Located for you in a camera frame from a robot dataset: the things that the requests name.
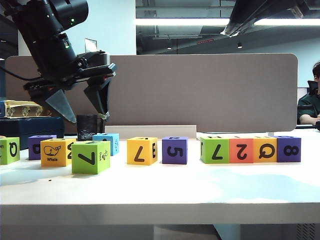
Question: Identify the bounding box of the white table leg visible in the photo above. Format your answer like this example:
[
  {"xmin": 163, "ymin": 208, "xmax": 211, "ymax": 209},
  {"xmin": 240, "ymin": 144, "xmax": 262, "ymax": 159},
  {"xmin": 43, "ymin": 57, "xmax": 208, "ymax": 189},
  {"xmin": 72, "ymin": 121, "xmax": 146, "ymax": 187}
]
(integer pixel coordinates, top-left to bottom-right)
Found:
[{"xmin": 213, "ymin": 223, "xmax": 241, "ymax": 240}]

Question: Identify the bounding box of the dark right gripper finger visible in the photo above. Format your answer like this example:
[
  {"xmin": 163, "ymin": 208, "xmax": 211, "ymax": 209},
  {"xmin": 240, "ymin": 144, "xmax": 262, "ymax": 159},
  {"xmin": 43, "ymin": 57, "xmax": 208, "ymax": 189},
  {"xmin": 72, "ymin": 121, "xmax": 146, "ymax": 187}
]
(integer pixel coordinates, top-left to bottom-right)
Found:
[
  {"xmin": 229, "ymin": 0, "xmax": 298, "ymax": 38},
  {"xmin": 221, "ymin": 0, "xmax": 273, "ymax": 38}
]

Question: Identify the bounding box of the blue A letter block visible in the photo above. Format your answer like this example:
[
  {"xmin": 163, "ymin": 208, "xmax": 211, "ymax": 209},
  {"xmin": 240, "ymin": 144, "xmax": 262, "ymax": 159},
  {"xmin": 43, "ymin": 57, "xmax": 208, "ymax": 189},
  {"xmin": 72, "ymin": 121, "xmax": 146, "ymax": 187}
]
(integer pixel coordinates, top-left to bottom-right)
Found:
[{"xmin": 92, "ymin": 133, "xmax": 120, "ymax": 157}]

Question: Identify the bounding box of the purple 8 block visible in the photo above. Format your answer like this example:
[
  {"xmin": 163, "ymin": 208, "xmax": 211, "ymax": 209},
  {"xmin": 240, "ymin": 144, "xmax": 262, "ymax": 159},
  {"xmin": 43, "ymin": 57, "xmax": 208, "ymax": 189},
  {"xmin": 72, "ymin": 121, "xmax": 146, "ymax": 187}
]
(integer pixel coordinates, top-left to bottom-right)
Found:
[{"xmin": 273, "ymin": 136, "xmax": 302, "ymax": 163}]

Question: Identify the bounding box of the black mug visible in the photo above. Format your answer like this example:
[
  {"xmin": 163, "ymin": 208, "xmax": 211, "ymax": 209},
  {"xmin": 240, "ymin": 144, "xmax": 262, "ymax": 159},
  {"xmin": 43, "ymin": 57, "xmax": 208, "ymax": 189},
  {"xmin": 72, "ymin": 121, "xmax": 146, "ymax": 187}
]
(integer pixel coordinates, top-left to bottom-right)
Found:
[{"xmin": 76, "ymin": 114, "xmax": 105, "ymax": 142}]

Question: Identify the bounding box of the green umbrella Q block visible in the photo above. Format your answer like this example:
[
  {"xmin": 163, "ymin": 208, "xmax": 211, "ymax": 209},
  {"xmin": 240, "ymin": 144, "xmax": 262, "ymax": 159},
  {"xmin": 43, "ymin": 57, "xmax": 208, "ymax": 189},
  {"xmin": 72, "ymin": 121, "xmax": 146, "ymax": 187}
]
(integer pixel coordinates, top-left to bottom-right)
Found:
[{"xmin": 0, "ymin": 136, "xmax": 21, "ymax": 166}]

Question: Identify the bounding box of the yellow Q block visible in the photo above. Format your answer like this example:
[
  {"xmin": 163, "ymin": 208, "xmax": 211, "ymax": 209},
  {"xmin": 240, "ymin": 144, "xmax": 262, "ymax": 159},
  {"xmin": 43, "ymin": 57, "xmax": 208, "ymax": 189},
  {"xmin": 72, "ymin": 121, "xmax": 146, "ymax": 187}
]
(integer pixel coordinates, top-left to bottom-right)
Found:
[{"xmin": 253, "ymin": 136, "xmax": 278, "ymax": 163}]

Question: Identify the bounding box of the yellow whale W block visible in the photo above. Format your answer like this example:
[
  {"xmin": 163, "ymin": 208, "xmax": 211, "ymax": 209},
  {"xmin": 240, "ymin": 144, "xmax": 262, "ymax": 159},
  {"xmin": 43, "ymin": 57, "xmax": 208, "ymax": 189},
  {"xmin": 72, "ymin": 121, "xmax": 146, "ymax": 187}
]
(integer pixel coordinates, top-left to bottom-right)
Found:
[{"xmin": 40, "ymin": 138, "xmax": 77, "ymax": 168}]

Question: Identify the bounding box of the red 2 block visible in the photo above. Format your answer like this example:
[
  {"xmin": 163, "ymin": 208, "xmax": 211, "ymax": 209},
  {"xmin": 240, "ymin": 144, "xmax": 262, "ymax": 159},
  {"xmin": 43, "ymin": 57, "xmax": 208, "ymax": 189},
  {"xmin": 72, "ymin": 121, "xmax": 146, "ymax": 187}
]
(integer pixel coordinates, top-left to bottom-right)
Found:
[{"xmin": 228, "ymin": 136, "xmax": 255, "ymax": 164}]

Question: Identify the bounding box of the yellow 7 E block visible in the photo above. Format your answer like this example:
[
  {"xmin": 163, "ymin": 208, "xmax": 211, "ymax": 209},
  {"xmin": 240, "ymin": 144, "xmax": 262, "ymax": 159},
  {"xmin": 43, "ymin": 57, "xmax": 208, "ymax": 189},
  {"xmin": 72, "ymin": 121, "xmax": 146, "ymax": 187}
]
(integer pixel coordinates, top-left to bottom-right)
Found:
[{"xmin": 126, "ymin": 136, "xmax": 159, "ymax": 166}]

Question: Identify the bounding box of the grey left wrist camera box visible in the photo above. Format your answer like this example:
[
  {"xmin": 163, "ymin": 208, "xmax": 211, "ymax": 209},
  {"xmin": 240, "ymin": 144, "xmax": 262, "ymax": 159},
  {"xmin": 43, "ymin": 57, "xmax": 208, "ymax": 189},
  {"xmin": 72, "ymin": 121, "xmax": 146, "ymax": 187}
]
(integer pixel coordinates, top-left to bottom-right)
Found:
[{"xmin": 76, "ymin": 50, "xmax": 111, "ymax": 70}]

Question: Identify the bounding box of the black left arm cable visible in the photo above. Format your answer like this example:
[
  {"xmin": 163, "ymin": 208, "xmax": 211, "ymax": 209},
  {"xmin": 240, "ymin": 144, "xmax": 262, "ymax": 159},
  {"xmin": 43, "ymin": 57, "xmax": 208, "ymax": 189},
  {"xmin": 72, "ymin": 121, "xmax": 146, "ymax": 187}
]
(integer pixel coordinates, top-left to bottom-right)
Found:
[{"xmin": 0, "ymin": 65, "xmax": 48, "ymax": 82}]

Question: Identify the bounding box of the grey vented cabinet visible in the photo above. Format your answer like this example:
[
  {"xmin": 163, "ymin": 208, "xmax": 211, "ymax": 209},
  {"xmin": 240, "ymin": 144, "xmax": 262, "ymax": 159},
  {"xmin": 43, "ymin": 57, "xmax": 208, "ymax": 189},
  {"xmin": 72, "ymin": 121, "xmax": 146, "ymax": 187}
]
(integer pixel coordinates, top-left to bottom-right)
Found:
[{"xmin": 239, "ymin": 223, "xmax": 320, "ymax": 240}]

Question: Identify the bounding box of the grey-brown desk divider panel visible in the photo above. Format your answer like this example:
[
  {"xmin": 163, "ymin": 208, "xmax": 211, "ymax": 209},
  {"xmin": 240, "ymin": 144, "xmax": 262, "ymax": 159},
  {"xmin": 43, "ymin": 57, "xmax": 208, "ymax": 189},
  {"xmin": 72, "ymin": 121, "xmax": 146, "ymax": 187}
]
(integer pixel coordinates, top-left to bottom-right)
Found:
[{"xmin": 4, "ymin": 53, "xmax": 299, "ymax": 133}]

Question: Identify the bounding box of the person in green shirt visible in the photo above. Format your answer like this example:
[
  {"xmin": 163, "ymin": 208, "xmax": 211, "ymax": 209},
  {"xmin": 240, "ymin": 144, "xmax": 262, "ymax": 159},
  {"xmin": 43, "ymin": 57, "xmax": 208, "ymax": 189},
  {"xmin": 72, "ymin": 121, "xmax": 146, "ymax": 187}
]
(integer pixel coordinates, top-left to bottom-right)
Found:
[{"xmin": 297, "ymin": 59, "xmax": 320, "ymax": 126}]

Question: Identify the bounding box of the dark blue box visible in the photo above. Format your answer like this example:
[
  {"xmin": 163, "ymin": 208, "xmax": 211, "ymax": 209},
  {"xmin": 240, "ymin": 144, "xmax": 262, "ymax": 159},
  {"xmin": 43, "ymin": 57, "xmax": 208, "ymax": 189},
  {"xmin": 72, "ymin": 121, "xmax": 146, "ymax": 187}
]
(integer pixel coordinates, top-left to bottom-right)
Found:
[{"xmin": 0, "ymin": 116, "xmax": 65, "ymax": 151}]

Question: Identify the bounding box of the white wall poster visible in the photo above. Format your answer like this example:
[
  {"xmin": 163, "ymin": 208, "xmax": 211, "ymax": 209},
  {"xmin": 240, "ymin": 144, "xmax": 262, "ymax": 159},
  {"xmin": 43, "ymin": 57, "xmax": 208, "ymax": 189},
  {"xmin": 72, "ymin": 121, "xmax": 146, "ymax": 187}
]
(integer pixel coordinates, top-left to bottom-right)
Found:
[{"xmin": 84, "ymin": 38, "xmax": 98, "ymax": 55}]

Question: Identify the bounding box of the green J 7 block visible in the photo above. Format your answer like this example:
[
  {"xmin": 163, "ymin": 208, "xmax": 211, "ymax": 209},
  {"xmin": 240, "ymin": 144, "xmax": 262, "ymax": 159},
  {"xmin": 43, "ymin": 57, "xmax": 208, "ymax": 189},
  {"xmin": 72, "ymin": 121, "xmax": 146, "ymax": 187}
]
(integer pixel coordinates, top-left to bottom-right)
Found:
[{"xmin": 199, "ymin": 136, "xmax": 230, "ymax": 165}]

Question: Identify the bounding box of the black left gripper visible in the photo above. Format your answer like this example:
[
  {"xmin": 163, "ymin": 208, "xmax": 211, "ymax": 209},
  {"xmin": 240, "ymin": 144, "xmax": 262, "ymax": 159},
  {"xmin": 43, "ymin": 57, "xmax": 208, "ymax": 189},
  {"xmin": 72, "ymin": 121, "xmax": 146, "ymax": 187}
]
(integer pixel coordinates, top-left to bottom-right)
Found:
[{"xmin": 23, "ymin": 56, "xmax": 118, "ymax": 124}]

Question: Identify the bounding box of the purple giraffe 5 block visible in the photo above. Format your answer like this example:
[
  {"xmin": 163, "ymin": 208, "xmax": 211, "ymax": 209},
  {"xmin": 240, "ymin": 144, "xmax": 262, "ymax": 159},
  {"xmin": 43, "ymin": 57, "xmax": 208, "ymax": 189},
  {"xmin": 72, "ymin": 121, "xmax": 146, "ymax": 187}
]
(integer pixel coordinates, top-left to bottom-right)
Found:
[{"xmin": 161, "ymin": 136, "xmax": 189, "ymax": 165}]

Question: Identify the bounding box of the beige cable rail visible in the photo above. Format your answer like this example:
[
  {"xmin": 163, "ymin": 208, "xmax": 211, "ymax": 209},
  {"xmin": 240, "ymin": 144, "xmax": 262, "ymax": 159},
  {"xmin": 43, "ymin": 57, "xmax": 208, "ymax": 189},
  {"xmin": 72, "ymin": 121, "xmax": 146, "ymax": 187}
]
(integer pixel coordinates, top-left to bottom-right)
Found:
[{"xmin": 104, "ymin": 124, "xmax": 197, "ymax": 140}]

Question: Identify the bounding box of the green duck D block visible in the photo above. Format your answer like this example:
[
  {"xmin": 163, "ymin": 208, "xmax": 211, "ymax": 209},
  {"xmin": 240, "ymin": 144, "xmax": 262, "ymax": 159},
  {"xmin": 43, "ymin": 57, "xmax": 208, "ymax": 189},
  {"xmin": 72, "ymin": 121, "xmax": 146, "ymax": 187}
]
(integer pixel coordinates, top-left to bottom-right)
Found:
[{"xmin": 71, "ymin": 140, "xmax": 111, "ymax": 175}]

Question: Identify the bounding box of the gold ornate tray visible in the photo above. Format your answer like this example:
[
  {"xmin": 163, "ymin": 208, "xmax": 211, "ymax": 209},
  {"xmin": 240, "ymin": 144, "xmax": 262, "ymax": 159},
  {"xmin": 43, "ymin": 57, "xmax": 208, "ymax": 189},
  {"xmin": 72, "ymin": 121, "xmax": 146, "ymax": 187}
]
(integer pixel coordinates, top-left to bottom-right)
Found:
[{"xmin": 3, "ymin": 99, "xmax": 53, "ymax": 119}]

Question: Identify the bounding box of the ceiling light strip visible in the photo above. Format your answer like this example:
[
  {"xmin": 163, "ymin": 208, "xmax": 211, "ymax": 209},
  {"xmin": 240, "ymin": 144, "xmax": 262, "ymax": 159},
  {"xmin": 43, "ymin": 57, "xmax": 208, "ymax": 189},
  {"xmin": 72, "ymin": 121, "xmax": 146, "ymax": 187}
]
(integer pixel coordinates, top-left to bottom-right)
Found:
[{"xmin": 135, "ymin": 18, "xmax": 320, "ymax": 26}]

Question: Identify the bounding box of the background computer monitor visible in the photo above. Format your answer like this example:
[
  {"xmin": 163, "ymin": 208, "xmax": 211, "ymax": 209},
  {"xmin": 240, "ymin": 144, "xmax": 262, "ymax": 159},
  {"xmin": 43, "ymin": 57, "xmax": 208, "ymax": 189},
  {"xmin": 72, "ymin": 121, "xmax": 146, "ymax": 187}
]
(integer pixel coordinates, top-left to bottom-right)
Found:
[{"xmin": 297, "ymin": 87, "xmax": 309, "ymax": 101}]

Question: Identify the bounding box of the purple O B block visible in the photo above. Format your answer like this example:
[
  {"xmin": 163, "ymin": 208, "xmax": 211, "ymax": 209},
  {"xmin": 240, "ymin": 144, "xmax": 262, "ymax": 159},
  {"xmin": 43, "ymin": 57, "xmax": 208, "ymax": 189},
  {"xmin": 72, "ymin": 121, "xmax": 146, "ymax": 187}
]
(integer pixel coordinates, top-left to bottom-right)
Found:
[{"xmin": 28, "ymin": 134, "xmax": 57, "ymax": 161}]

